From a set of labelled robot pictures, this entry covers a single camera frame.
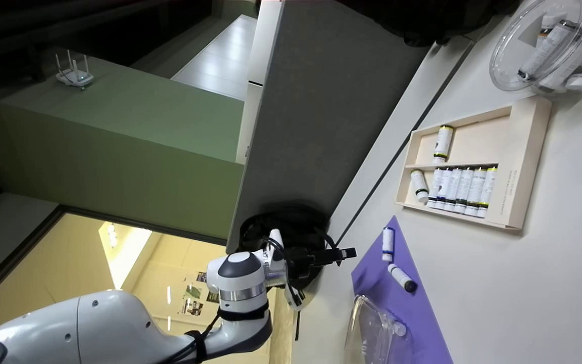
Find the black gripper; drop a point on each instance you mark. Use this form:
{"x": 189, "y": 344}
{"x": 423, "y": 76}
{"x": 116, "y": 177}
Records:
{"x": 298, "y": 244}

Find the clear plastic bag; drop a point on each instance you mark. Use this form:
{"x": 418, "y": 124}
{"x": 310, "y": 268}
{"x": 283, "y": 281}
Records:
{"x": 371, "y": 331}

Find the white bottle with yellow band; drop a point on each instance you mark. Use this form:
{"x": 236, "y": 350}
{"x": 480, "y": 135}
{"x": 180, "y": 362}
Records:
{"x": 488, "y": 192}

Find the white labelled dark glass bottle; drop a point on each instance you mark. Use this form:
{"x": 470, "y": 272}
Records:
{"x": 456, "y": 188}
{"x": 467, "y": 188}
{"x": 438, "y": 185}
{"x": 477, "y": 190}
{"x": 417, "y": 182}

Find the white router with antennas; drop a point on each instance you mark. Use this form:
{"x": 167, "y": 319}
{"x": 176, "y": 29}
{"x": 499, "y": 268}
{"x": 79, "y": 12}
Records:
{"x": 72, "y": 74}

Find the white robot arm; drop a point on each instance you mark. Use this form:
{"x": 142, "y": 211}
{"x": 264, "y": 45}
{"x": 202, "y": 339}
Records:
{"x": 101, "y": 331}

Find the clear glass bowl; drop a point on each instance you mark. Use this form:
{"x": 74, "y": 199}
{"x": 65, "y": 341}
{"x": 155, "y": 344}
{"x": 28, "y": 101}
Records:
{"x": 505, "y": 53}

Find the purple paper mat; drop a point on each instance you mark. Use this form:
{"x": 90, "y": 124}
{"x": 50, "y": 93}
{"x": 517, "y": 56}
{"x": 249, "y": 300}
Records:
{"x": 412, "y": 316}

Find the white bottle with blue band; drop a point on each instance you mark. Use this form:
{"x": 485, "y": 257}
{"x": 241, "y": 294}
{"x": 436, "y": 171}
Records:
{"x": 387, "y": 244}

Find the green cabinet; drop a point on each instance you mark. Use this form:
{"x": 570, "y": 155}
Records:
{"x": 116, "y": 155}

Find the white bottle with black band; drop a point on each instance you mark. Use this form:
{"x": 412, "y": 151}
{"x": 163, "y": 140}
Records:
{"x": 401, "y": 275}

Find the grey partition panel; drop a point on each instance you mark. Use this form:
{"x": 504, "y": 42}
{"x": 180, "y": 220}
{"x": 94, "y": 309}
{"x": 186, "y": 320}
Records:
{"x": 318, "y": 101}

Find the light wooden tray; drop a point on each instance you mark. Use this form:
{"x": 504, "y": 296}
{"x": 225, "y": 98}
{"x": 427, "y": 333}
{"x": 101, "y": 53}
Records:
{"x": 515, "y": 169}

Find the small bottle yellow band logo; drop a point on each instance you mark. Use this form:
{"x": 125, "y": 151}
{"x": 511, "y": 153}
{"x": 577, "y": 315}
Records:
{"x": 443, "y": 143}

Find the small white bottle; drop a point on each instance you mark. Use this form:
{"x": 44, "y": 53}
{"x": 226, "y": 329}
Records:
{"x": 548, "y": 22}
{"x": 541, "y": 53}

